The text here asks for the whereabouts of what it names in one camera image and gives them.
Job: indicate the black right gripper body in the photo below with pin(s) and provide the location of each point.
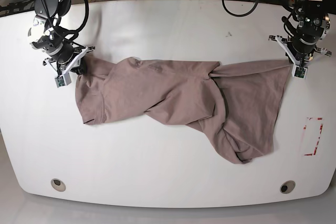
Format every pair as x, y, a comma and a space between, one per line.
51, 40

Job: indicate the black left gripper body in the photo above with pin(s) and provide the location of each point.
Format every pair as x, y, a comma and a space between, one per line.
306, 24

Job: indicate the mauve T-shirt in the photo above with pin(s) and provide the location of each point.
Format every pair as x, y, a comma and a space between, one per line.
236, 106

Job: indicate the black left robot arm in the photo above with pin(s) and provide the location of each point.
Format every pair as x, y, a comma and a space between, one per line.
307, 23

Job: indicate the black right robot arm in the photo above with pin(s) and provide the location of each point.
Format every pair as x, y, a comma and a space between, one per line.
50, 8

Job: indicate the red tape rectangle marking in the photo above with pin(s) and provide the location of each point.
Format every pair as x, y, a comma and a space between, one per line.
311, 136

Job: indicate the left table grommet hole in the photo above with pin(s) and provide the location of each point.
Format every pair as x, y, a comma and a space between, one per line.
58, 185

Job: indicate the table grommet hole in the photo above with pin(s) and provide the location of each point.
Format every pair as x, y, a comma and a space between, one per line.
58, 185
287, 187

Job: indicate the right table grommet hole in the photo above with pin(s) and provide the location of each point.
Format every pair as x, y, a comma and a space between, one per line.
287, 187

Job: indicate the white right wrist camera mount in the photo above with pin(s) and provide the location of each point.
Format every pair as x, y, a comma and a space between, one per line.
69, 68

